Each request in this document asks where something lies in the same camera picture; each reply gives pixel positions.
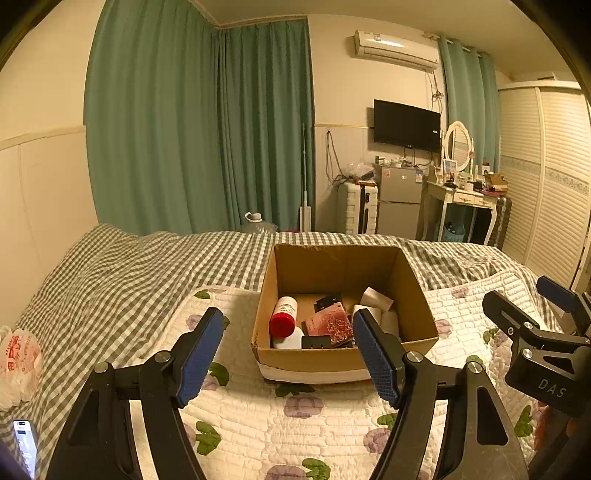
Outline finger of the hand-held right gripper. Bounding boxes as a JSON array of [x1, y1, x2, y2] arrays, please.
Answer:
[[536, 275, 581, 315], [482, 290, 539, 345]]

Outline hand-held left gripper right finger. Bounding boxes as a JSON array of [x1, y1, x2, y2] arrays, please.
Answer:
[[352, 308, 529, 480]]

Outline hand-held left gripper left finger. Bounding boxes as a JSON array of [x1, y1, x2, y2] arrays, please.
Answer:
[[46, 307, 225, 480]]

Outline brown cardboard box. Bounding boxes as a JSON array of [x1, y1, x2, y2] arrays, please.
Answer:
[[250, 244, 439, 385]]

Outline small white box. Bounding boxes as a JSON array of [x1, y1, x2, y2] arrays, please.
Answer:
[[359, 286, 394, 311]]

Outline pink packet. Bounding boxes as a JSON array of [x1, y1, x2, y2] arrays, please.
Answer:
[[302, 304, 346, 335]]

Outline white bottle with red cap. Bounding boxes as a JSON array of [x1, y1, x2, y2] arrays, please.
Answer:
[[269, 296, 299, 337]]

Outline person's right hand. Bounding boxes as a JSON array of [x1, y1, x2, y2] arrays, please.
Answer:
[[532, 401, 572, 452]]

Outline dark suitcase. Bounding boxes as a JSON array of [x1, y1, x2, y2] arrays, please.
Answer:
[[487, 194, 512, 250]]

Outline grey checked bedsheet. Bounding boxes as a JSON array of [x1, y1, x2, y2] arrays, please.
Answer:
[[0, 224, 541, 480]]

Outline white floral quilt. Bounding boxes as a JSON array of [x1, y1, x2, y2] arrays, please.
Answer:
[[129, 270, 564, 480]]

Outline white louvred wardrobe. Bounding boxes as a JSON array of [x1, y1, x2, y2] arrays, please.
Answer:
[[496, 80, 591, 289]]

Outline white dressing table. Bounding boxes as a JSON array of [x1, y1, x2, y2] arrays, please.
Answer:
[[422, 178, 502, 245]]

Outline clear water jug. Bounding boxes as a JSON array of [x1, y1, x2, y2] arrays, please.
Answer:
[[242, 212, 280, 234]]

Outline silver mini fridge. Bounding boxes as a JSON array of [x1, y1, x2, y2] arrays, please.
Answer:
[[376, 161, 423, 237]]

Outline white suitcase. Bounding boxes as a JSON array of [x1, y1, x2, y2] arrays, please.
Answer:
[[338, 181, 379, 235]]

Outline white flat mop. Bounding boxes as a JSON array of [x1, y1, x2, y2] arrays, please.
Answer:
[[298, 122, 315, 232]]

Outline white oval mirror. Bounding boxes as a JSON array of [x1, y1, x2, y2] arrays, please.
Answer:
[[442, 121, 476, 174]]

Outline white plastic bag red print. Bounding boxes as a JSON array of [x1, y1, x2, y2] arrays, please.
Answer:
[[0, 325, 43, 409]]

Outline clear plastic bag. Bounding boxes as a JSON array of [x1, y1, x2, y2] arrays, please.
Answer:
[[344, 161, 375, 182]]

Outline smartphone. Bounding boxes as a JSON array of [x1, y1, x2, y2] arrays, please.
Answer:
[[11, 419, 40, 478]]

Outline narrow light green curtain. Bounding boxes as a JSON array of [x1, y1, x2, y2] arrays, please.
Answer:
[[438, 37, 502, 172]]

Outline wide green curtain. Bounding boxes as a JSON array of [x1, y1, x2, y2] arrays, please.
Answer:
[[85, 0, 222, 236]]

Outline white air conditioner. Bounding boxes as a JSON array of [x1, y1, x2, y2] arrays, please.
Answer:
[[354, 30, 439, 72]]

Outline hanging wall cables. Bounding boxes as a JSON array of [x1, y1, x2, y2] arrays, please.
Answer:
[[324, 130, 345, 184]]

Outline black wall television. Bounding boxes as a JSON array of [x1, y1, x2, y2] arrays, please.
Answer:
[[373, 99, 441, 153]]

